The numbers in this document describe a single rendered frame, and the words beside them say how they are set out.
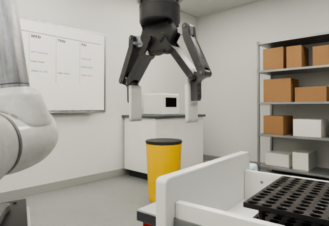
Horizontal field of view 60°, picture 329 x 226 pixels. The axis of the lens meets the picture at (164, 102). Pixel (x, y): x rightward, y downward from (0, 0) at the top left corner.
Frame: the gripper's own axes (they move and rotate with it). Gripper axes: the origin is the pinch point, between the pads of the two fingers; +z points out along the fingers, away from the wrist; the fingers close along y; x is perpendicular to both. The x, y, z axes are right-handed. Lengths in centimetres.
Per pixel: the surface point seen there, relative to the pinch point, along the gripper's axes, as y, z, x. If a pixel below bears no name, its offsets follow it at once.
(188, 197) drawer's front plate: 9.8, 11.7, -6.5
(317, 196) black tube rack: 25.0, 11.1, 2.2
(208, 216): 14.9, 12.2, -9.9
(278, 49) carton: -87, -82, 386
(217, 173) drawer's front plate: 9.8, 10.1, 2.6
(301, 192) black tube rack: 22.7, 11.1, 3.0
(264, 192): 18.7, 11.0, -0.4
